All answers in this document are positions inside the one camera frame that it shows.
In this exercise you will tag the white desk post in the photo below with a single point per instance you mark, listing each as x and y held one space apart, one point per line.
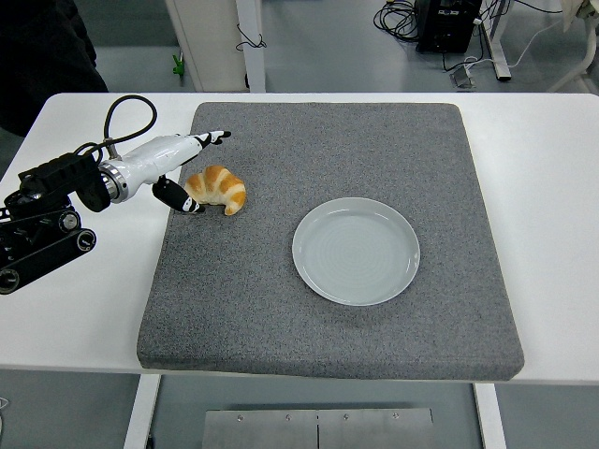
252 65

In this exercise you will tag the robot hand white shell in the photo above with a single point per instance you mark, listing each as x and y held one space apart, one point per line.
159 156

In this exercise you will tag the light grey round plate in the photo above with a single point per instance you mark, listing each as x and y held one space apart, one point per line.
355 252

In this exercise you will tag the grey felt mat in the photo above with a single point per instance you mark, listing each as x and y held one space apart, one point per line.
262 304

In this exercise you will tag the small green object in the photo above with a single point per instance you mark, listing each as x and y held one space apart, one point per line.
178 68

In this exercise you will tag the grey metal plate with screws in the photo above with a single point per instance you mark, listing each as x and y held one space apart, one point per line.
281 430

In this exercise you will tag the white cabinet panel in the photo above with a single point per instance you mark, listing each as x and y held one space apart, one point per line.
210 28

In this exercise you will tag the white table leg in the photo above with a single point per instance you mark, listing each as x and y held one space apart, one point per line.
491 421
140 416

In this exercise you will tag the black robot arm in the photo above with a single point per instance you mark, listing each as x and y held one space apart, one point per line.
51 182

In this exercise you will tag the black computer box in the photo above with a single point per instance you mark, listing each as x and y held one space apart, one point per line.
444 28

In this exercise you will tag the grey floor pedal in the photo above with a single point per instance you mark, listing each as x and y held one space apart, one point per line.
463 77

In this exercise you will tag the person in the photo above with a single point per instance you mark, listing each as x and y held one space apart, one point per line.
37 56

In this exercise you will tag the curved white chair leg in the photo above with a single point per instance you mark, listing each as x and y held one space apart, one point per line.
587 51

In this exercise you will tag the golden croissant bread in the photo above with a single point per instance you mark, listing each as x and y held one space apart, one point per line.
220 184

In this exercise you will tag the white desk leg with foot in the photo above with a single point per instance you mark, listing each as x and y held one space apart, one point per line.
498 51

